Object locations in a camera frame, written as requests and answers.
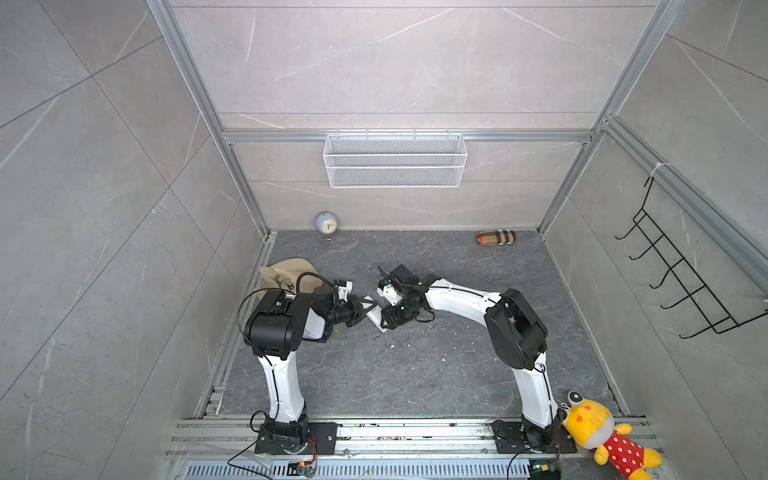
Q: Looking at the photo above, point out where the white remote control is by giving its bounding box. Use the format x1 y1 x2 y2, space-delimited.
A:
360 296 386 333

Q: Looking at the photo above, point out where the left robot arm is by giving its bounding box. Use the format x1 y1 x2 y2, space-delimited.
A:
241 285 381 453

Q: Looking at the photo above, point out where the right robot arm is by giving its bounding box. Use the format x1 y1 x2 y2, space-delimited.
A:
377 265 561 447

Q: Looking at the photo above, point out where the beige cap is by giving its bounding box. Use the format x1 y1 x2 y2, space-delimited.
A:
257 258 317 293

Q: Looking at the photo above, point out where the small round grey clock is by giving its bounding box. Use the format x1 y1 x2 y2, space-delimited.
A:
315 211 339 237

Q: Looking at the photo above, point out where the plaid striped slipper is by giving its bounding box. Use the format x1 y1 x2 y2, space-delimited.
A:
476 229 517 246

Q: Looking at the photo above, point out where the yellow plush toy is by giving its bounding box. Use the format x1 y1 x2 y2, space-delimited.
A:
561 391 663 480

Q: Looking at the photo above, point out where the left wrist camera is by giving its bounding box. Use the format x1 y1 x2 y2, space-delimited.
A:
334 280 353 302

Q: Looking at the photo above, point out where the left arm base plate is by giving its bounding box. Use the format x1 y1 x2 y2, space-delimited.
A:
254 422 339 455

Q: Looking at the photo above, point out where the white wire mesh basket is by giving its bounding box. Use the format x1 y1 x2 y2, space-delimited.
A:
323 133 468 189

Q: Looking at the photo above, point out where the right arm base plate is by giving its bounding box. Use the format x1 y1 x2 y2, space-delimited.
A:
490 420 577 454

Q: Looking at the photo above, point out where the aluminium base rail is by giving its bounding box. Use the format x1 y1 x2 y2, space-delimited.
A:
155 416 620 479

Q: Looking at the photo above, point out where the black wall hook rack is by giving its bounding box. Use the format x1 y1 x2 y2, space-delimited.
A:
614 177 767 340

